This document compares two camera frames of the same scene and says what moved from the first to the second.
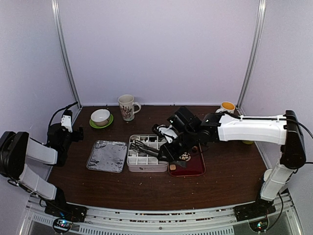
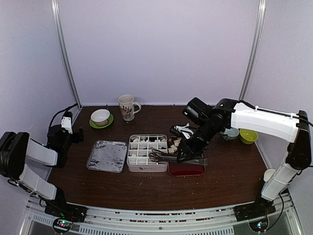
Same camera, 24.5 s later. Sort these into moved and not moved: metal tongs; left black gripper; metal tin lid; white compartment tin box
Moved: metal tongs
Not moved: metal tin lid; white compartment tin box; left black gripper
